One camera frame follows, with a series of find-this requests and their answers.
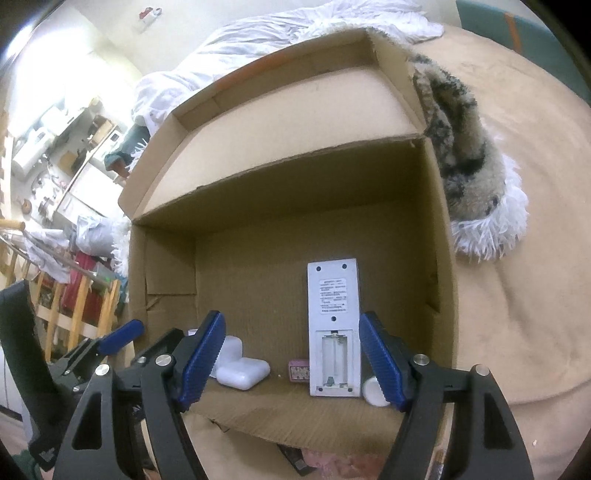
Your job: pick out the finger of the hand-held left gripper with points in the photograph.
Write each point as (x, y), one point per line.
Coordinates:
(120, 334)
(159, 344)

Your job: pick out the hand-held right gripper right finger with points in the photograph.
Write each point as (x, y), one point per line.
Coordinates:
(381, 364)

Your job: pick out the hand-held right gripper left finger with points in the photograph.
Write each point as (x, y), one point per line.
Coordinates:
(203, 360)

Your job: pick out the white pill bottle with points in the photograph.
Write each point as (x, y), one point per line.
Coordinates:
(373, 392)

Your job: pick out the small white hinged case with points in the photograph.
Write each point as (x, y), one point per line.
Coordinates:
(231, 348)

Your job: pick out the white earbuds case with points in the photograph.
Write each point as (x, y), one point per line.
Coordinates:
(242, 373)

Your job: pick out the pink patterned small packet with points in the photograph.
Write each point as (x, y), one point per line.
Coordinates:
(298, 370)

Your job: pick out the white remote control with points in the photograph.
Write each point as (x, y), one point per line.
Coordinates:
(332, 295)

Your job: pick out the brown cardboard box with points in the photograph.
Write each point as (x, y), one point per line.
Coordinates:
(258, 258)

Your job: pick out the yellow wooden rack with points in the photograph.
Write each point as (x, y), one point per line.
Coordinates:
(85, 300)

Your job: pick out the red bag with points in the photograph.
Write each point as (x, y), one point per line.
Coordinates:
(85, 277)

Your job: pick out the hanging white cloth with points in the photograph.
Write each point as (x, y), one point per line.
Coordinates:
(46, 249)

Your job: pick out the white plastic bag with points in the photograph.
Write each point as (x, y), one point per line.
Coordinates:
(94, 233)

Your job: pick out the white base cabinet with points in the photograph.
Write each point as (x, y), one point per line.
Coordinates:
(87, 194)

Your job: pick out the dark teal cushion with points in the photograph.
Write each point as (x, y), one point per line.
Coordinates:
(117, 159)

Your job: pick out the white water heater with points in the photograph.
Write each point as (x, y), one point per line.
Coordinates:
(27, 154)

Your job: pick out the furry patterned blanket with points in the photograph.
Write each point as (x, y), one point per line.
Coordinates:
(466, 152)

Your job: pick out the white duvet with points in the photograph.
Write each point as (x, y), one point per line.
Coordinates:
(194, 78)

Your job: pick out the teal cushion with orange stripe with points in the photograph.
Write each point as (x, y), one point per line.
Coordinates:
(545, 41)

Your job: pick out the red and white wall hook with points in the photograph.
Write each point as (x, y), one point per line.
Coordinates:
(148, 14)

